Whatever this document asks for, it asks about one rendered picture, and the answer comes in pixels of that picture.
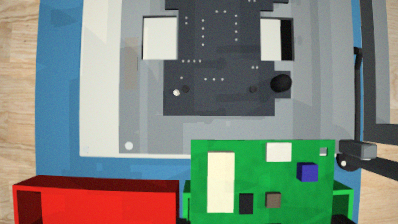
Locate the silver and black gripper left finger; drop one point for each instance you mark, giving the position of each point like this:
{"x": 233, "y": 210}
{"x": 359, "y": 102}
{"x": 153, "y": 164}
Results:
{"x": 182, "y": 221}

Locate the red open box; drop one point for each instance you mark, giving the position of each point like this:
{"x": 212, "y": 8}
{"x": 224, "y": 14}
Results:
{"x": 107, "y": 200}

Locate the green bin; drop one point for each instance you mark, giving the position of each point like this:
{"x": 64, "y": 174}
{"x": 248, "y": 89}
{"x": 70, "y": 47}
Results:
{"x": 342, "y": 199}

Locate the green circuit board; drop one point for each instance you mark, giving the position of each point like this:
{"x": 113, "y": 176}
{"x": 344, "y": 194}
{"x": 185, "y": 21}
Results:
{"x": 261, "y": 181}

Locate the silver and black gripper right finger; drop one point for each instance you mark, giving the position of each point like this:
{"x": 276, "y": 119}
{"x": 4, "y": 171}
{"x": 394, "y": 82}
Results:
{"x": 341, "y": 219}

